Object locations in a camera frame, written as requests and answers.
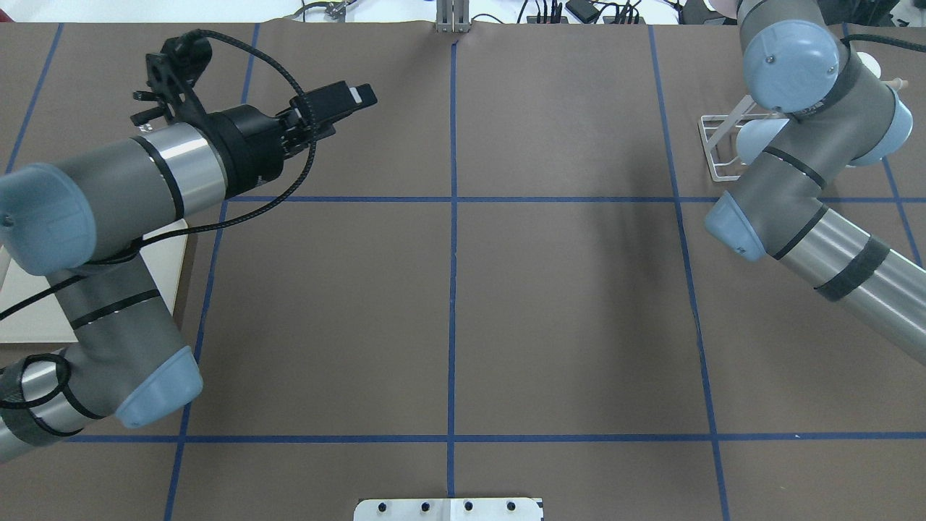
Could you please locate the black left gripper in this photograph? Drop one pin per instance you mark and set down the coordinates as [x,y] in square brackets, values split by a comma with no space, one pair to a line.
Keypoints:
[252,142]

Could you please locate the blue plastic cup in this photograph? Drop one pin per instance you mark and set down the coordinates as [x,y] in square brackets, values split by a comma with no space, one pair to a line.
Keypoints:
[755,136]

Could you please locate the pale cream plastic cup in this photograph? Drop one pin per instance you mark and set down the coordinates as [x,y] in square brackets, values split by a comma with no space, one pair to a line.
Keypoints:
[871,63]

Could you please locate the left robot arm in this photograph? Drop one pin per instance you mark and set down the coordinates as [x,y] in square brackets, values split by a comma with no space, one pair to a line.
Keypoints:
[80,223]

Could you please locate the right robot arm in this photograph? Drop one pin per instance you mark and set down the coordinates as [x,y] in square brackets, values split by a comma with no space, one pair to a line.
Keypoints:
[837,114]

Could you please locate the cream serving tray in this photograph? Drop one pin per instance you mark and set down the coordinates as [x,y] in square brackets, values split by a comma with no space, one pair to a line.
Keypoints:
[49,321]

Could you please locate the aluminium frame post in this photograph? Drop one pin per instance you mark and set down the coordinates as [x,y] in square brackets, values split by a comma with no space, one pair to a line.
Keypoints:
[453,16]

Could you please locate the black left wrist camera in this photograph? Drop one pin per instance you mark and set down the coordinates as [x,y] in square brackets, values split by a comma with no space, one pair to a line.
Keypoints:
[172,75]

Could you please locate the white wire cup rack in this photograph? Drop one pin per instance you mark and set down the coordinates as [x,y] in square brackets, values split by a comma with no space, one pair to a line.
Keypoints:
[718,134]

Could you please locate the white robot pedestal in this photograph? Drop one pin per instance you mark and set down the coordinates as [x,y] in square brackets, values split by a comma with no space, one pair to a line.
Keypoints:
[486,508]

